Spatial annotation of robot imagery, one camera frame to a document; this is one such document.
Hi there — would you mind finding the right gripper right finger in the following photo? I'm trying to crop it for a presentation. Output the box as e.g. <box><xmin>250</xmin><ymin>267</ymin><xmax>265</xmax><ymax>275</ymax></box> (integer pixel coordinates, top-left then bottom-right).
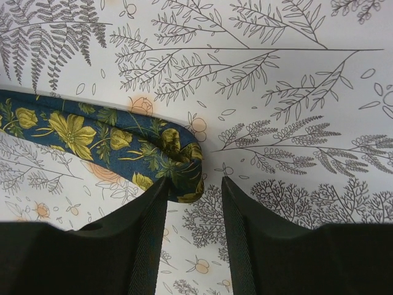
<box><xmin>221</xmin><ymin>177</ymin><xmax>392</xmax><ymax>294</ymax></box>

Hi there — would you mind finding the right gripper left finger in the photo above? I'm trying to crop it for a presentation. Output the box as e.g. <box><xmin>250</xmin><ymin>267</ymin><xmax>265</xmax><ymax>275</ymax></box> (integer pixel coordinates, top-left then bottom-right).
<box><xmin>1</xmin><ymin>178</ymin><xmax>168</xmax><ymax>294</ymax></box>

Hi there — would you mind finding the navy yellow floral tie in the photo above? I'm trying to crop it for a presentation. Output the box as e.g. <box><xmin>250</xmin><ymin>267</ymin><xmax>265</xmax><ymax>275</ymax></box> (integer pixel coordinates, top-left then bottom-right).
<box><xmin>1</xmin><ymin>90</ymin><xmax>204</xmax><ymax>203</ymax></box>

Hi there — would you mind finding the floral table mat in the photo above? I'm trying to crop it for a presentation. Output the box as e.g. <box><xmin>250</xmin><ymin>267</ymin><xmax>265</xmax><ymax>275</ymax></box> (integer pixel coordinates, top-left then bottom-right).
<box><xmin>1</xmin><ymin>1</ymin><xmax>392</xmax><ymax>294</ymax></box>

